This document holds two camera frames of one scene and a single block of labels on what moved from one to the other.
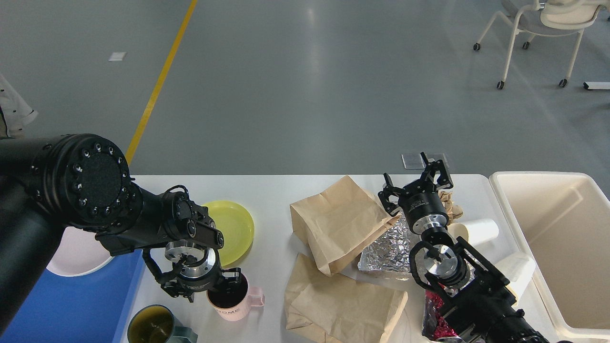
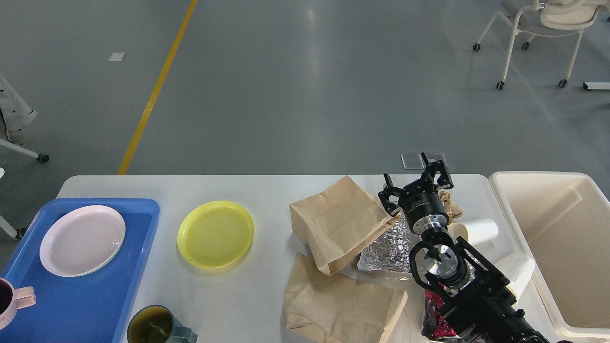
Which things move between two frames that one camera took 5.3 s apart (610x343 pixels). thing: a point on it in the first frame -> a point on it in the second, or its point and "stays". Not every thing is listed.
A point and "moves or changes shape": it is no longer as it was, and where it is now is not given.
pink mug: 231,300 moves or changes shape
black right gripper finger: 444,182 stays
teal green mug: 156,324 stays
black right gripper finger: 392,209 stays
